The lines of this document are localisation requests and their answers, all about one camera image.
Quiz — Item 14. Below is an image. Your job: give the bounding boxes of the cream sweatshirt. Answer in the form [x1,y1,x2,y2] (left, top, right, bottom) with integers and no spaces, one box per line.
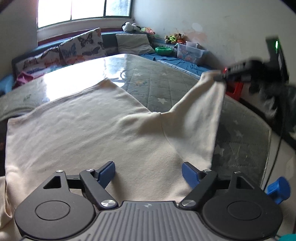
[1,71,225,240]

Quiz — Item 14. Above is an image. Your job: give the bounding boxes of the red plastic stool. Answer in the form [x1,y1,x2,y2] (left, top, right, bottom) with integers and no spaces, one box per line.
[226,82,244,101]

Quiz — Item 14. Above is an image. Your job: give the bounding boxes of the clear plastic storage box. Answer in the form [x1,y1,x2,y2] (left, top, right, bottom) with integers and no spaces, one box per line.
[175,41,209,65]

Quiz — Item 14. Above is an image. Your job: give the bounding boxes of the brown green plush toys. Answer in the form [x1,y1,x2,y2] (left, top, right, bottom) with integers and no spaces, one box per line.
[165,33,186,45]

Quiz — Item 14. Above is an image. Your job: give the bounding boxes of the green plastic bowl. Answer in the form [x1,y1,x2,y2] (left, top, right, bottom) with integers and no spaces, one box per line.
[155,47,173,56]

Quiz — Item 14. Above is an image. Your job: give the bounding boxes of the teal bag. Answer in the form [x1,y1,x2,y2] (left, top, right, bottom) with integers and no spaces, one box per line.
[278,233,296,241]

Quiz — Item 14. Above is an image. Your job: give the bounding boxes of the orange green plush toy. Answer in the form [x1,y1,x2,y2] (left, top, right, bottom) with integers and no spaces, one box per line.
[140,27,155,35]

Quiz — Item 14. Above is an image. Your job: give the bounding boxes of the grey square cushion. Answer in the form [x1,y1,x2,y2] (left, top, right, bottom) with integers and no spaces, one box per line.
[116,34,155,55]

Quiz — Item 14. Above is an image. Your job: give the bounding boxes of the magenta cloth on sofa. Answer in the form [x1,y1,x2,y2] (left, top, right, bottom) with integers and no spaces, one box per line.
[14,71,34,88]

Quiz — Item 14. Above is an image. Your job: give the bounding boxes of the flat butterfly print pillow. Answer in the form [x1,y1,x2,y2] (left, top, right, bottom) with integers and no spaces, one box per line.
[16,47,62,75]

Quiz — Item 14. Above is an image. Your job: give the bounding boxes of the blue corner sofa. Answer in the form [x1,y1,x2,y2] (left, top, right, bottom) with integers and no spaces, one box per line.
[1,32,213,96]

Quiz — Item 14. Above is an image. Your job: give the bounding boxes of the upright butterfly print pillow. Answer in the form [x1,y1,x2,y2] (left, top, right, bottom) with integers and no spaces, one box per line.
[59,28,107,65]

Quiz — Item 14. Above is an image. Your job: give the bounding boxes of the black white plush toy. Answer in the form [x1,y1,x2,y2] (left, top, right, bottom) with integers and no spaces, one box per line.
[122,22,141,33]

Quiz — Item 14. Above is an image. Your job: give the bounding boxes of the blue plastic handle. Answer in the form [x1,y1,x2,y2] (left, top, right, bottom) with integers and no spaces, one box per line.
[266,176,291,205]

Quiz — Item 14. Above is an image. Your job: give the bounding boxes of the window with metal frame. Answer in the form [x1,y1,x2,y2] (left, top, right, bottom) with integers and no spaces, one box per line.
[37,0,132,28]

